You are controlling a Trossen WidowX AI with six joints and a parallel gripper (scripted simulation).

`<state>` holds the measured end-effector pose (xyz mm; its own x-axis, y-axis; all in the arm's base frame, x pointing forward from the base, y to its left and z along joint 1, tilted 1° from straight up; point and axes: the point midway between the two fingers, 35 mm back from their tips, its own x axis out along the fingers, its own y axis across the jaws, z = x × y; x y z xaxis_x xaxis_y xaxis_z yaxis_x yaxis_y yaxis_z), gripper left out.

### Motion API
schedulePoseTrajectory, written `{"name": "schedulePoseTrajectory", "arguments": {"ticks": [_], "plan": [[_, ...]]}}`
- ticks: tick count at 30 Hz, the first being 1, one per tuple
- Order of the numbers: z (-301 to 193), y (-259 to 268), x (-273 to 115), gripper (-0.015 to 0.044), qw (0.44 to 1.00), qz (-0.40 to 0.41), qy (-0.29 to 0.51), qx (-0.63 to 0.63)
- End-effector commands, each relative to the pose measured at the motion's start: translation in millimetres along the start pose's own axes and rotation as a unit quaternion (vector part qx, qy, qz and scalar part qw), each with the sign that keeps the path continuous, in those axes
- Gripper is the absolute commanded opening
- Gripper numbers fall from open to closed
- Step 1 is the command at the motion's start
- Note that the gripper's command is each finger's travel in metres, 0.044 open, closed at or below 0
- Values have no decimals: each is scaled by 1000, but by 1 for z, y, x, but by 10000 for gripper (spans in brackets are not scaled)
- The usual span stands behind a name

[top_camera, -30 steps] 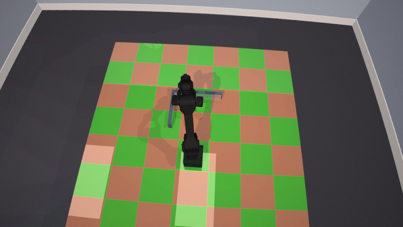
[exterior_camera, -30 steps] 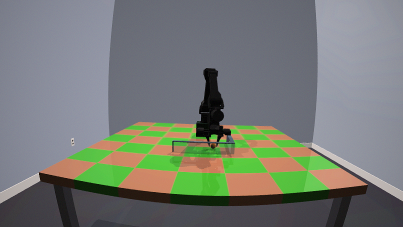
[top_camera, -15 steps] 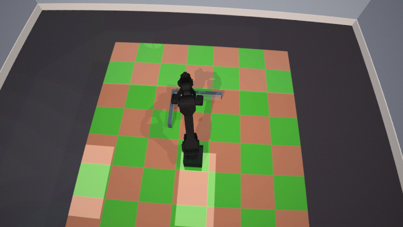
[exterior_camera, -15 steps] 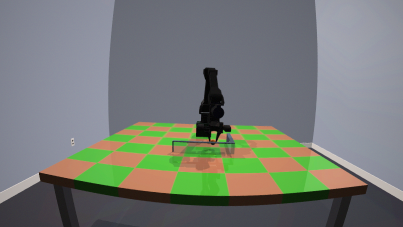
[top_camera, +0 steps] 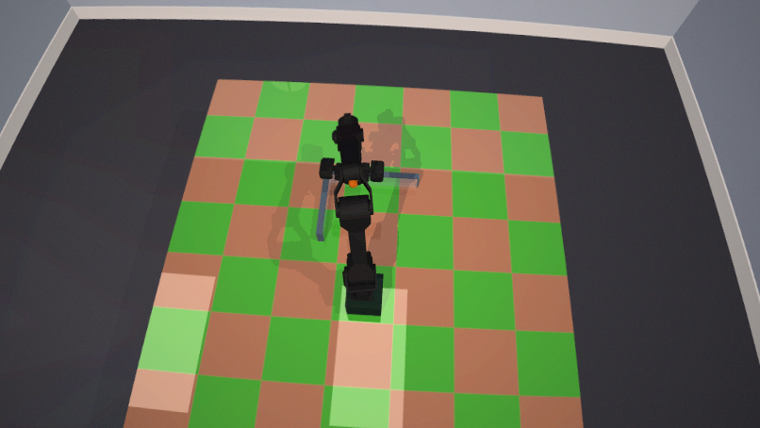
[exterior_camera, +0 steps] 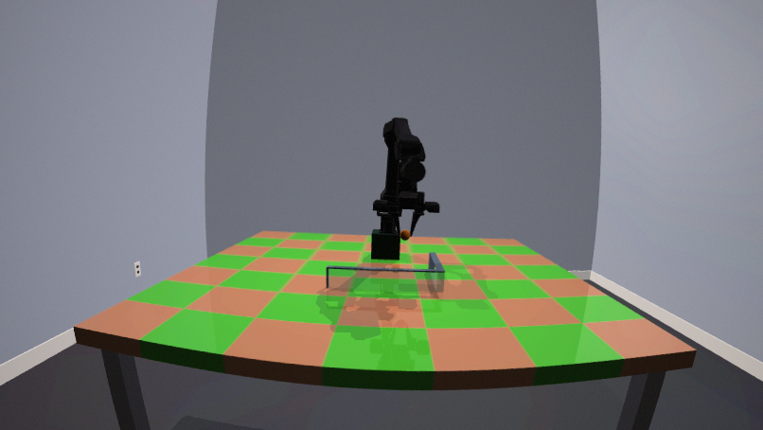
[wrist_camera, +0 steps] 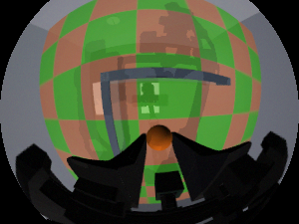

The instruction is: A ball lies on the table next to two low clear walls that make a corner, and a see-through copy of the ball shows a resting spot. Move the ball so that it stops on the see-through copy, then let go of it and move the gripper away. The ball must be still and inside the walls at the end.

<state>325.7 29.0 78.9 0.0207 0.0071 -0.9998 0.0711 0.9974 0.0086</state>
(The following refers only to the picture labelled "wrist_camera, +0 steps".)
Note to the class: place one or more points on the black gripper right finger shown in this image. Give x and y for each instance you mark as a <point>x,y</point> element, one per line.
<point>201,165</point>

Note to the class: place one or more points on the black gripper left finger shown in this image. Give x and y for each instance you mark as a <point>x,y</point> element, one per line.
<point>124,171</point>

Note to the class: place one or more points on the clear l-shaped low wall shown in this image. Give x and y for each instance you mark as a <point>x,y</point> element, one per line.
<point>116,106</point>

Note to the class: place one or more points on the dark blue-grey l-shaped wall top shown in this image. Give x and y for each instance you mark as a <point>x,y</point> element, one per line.
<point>142,73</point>

